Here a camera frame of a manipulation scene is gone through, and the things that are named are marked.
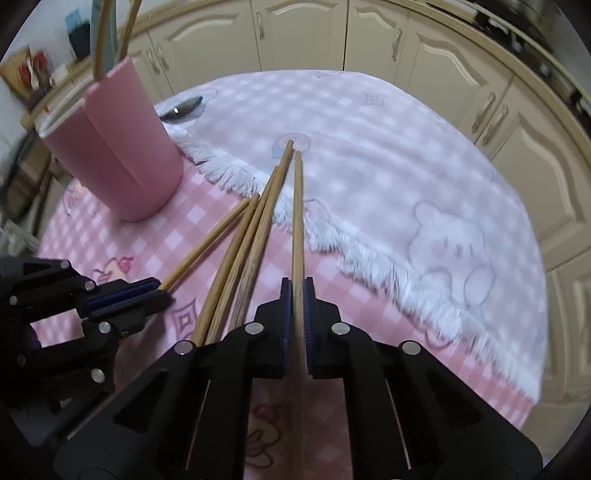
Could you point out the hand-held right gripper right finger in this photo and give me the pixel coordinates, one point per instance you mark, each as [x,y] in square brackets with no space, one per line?
[308,323]

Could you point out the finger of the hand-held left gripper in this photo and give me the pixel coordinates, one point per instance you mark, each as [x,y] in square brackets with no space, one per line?
[111,305]
[122,290]

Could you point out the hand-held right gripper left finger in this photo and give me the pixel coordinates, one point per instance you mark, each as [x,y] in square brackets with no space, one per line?
[286,318]

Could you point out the pile of wooden chopsticks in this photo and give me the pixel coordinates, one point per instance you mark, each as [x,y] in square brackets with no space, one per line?
[258,240]

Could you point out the pink utensil holder cup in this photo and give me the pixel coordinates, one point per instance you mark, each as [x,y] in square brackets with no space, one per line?
[120,161]

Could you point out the light blue sheathed knife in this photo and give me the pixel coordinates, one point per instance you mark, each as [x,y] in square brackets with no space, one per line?
[113,27]

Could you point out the pink checked tablecloth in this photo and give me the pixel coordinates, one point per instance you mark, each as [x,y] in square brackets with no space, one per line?
[101,235]

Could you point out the white fringed bear towel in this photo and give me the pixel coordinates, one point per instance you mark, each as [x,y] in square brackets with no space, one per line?
[369,184]

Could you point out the black electric kettle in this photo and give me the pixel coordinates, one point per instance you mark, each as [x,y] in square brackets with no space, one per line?
[81,44]

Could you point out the blue box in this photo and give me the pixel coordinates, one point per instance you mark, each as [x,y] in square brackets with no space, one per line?
[76,21]

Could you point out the cream lower kitchen cabinets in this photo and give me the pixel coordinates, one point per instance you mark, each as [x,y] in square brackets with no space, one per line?
[300,32]

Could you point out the black glass gas hob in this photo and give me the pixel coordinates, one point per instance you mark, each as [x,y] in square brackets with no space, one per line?
[531,41]

